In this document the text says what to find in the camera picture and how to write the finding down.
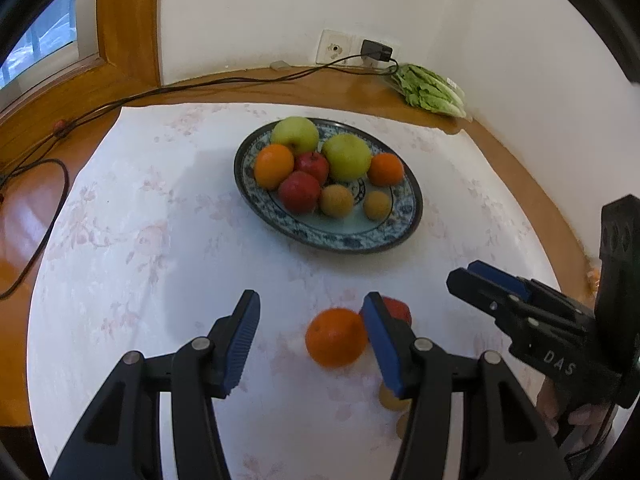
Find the wooden window frame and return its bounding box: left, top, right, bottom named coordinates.
left=0, top=0, right=163, bottom=126

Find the white floral tablecloth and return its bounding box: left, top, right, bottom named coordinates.
left=27, top=101, right=563, bottom=480

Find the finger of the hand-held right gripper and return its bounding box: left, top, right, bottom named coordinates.
left=446, top=268, right=586, bottom=348
left=467, top=260, right=596, bottom=333

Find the blue patterned ceramic plate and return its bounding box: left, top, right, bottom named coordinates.
left=233, top=117, right=424, bottom=254

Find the person's right hand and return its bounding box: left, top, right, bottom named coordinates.
left=536, top=375, right=618, bottom=438

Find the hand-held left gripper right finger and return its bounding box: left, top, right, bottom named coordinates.
left=361, top=291, right=573, bottom=480

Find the black adapter cable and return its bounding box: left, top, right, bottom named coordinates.
left=0, top=57, right=401, bottom=183

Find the black power adapter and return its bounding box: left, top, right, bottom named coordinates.
left=361, top=39, right=393, bottom=62

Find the orange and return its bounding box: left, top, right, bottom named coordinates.
left=368, top=152, right=405, bottom=187
left=305, top=308, right=368, bottom=369
left=254, top=143, right=295, bottom=191

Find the glass window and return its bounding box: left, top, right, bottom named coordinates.
left=0, top=0, right=101, bottom=111

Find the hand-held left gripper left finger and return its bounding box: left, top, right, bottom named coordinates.
left=50, top=289, right=262, bottom=480

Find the black looped cable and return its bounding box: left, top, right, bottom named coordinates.
left=0, top=158, right=70, bottom=300

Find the green apple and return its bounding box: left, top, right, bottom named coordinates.
left=271, top=116, right=320, bottom=156
left=321, top=133, right=373, bottom=182

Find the bagged green lettuce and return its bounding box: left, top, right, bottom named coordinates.
left=387, top=63, right=471, bottom=120

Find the red apple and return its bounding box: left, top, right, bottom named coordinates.
left=382, top=296, right=413, bottom=328
left=294, top=151, right=331, bottom=186
left=278, top=170, right=322, bottom=215

